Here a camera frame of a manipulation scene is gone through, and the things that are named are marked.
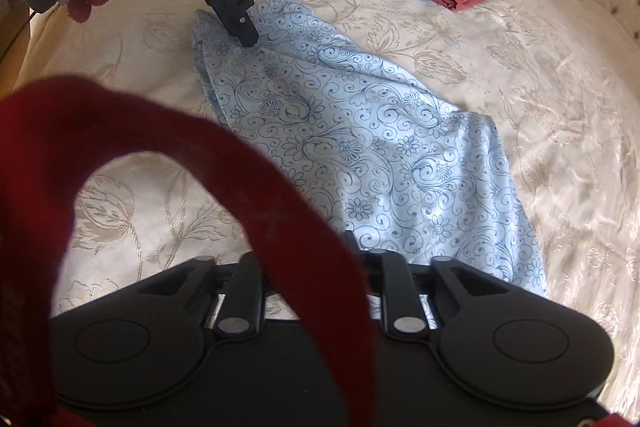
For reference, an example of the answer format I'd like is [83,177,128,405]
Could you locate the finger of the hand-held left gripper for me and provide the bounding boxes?
[210,1,260,47]

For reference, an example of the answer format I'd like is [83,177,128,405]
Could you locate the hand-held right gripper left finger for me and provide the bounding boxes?
[135,253,267,339]

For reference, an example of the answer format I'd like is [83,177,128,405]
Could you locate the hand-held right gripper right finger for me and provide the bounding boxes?
[345,232,511,343]

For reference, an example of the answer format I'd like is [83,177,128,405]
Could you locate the light blue patterned pants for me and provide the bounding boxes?
[192,0,549,304]

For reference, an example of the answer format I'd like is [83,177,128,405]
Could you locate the cream embroidered bed cover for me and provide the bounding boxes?
[10,0,640,423]

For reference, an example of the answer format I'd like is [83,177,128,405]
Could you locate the red wrist strap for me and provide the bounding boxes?
[0,74,382,427]

